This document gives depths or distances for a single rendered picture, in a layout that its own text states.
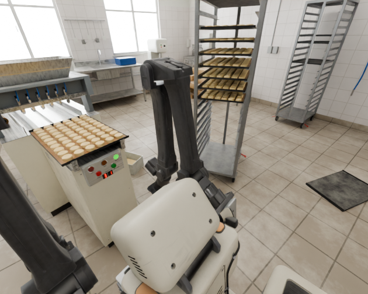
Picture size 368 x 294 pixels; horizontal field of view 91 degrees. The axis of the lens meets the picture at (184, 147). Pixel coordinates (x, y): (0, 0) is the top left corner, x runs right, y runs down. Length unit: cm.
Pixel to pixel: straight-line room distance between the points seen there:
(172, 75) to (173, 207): 32
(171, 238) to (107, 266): 134
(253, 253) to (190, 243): 132
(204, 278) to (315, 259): 147
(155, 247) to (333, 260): 169
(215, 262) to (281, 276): 31
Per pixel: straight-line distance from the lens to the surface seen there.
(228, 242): 52
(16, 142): 178
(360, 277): 198
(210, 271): 49
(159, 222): 38
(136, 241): 37
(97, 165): 118
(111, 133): 126
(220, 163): 219
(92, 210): 138
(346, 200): 248
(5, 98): 178
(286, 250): 182
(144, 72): 55
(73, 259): 49
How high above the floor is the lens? 146
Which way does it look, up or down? 32 degrees down
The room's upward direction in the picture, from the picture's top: 1 degrees counter-clockwise
